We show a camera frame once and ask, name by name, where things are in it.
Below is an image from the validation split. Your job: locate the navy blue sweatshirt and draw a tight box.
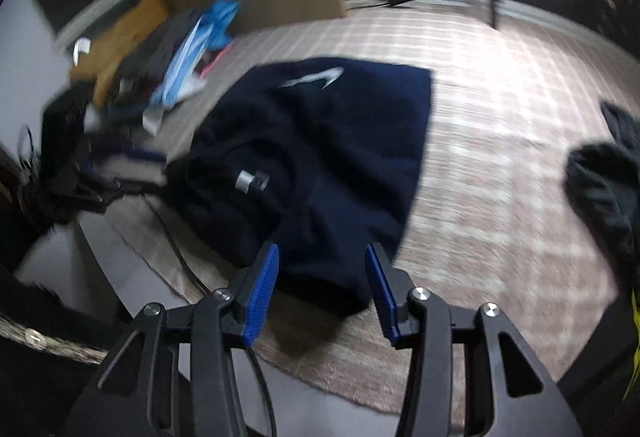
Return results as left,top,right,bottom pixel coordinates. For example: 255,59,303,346
164,58,433,318

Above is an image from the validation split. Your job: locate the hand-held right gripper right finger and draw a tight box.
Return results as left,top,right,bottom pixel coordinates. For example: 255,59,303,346
365,242,583,437

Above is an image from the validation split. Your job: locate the dark grey garment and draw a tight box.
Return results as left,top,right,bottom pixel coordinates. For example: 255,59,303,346
565,101,640,270

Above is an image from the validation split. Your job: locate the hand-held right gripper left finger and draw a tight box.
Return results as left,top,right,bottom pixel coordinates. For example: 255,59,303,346
65,242,281,437

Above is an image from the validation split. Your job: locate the pink plaid blanket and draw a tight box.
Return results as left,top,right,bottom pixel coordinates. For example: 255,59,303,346
102,4,640,415

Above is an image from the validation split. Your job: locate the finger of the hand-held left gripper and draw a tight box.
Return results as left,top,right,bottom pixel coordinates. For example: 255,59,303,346
72,144,168,215

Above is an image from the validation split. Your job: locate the red cloth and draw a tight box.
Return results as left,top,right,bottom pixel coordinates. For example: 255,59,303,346
197,42,235,78

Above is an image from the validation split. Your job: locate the blue plastic bag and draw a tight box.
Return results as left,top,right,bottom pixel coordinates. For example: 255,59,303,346
147,0,242,110

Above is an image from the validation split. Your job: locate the mustard yellow cloth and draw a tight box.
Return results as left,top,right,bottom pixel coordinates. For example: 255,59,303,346
69,0,171,110

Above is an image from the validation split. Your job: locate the person's black sweater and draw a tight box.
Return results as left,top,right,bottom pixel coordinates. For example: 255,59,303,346
0,262,131,437

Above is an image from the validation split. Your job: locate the dark grey clothes pile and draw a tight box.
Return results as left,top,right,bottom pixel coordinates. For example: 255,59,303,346
112,8,206,90

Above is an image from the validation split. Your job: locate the yellow striped cloth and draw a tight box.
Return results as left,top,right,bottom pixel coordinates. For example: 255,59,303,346
629,289,640,370

